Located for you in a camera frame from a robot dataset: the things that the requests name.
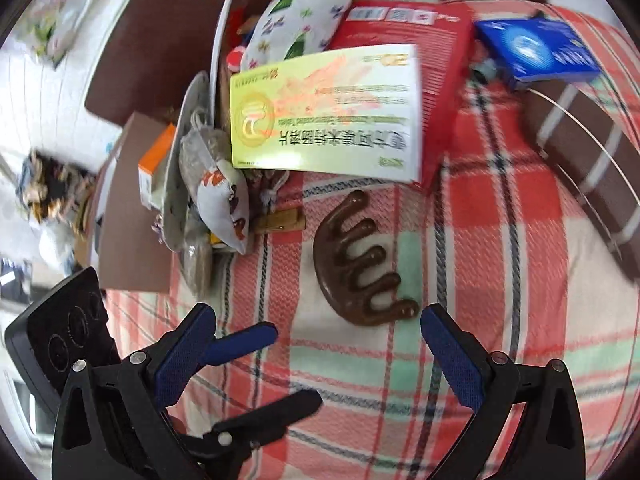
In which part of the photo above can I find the open cardboard box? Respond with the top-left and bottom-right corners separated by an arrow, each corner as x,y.
89,112 -> 172,294

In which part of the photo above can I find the large red box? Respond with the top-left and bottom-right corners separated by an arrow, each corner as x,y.
329,0 -> 474,193

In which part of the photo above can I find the brown striped glasses case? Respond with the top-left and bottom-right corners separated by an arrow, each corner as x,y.
521,80 -> 639,281

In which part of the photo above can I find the white orange cloth bag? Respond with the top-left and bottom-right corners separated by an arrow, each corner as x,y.
188,126 -> 250,255

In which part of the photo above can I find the orange white medicine box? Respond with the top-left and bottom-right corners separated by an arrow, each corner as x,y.
138,124 -> 176,209

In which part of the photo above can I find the brown wooden massage comb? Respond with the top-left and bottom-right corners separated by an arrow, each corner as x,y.
312,190 -> 419,327

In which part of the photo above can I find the red plaid bed sheet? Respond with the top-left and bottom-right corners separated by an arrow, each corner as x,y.
102,0 -> 640,480

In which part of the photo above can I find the blue medicine box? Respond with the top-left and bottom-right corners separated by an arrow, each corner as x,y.
475,18 -> 601,90

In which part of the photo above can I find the floral plastic bag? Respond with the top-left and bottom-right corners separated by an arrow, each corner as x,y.
11,0 -> 96,68

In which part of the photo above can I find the dark brown headboard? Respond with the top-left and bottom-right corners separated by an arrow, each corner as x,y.
84,0 -> 549,129

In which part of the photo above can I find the yellow green medicine box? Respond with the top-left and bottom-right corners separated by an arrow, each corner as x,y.
230,44 -> 422,183

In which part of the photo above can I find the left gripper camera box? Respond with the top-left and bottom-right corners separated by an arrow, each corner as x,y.
4,266 -> 120,417

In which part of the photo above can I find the white patterned pouch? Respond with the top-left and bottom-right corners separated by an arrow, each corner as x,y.
241,0 -> 352,72

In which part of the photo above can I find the pile of shoes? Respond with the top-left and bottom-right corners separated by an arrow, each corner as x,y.
16,150 -> 96,237

